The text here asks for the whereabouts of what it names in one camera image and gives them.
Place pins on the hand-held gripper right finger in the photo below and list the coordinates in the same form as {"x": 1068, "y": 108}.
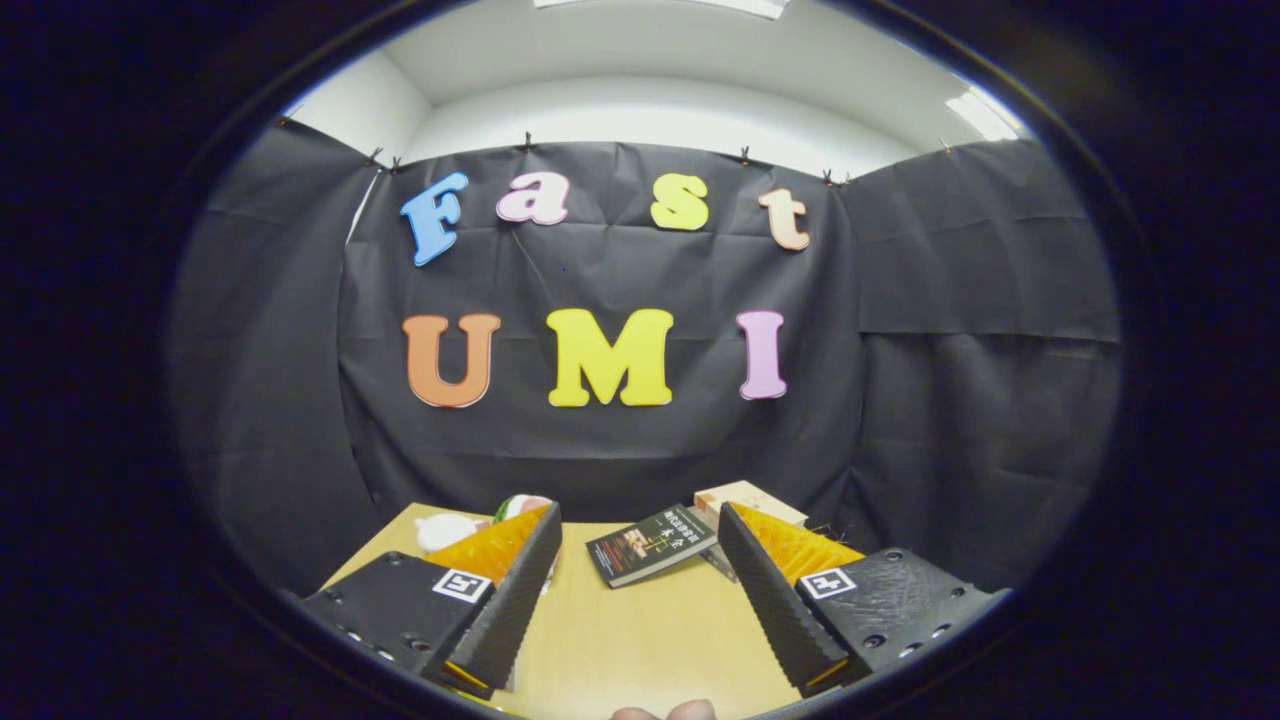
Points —
{"x": 770, "y": 610}

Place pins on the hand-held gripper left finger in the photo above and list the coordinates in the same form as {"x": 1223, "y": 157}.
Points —
{"x": 505, "y": 610}

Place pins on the white plush toy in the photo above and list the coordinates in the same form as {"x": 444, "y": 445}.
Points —
{"x": 445, "y": 532}

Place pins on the watermelon slice plush toy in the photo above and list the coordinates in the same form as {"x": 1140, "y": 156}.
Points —
{"x": 522, "y": 506}

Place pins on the beige book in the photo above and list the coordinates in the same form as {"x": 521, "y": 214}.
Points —
{"x": 750, "y": 497}

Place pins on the black book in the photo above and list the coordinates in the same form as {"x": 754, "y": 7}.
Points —
{"x": 650, "y": 545}

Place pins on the ceiling light panel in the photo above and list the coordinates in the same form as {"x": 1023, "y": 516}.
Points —
{"x": 982, "y": 115}
{"x": 680, "y": 5}

